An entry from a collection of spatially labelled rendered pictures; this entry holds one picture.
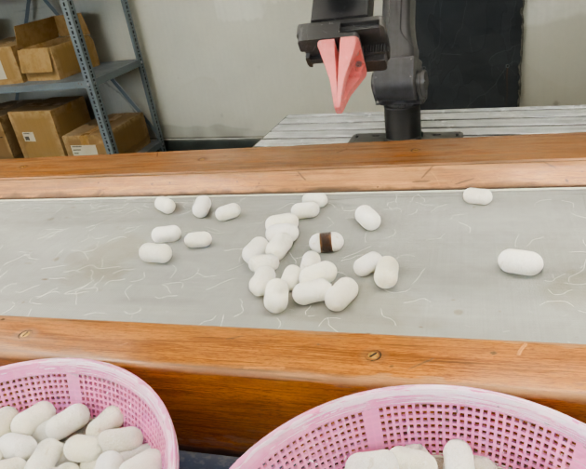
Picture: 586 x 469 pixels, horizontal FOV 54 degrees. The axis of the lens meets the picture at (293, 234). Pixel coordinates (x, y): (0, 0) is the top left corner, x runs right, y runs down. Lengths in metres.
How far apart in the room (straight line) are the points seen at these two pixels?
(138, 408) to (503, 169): 0.48
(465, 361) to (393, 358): 0.05
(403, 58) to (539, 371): 0.66
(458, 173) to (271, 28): 2.17
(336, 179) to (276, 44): 2.12
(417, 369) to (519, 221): 0.27
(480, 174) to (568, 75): 1.96
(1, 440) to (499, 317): 0.39
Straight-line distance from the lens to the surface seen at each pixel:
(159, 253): 0.63
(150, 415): 0.44
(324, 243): 0.59
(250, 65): 2.91
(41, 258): 0.75
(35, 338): 0.55
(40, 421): 0.51
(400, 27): 1.00
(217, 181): 0.79
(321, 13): 0.71
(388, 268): 0.53
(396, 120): 1.02
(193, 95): 3.10
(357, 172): 0.74
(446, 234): 0.62
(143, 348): 0.48
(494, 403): 0.39
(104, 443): 0.45
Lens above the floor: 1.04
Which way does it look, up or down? 28 degrees down
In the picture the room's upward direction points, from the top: 9 degrees counter-clockwise
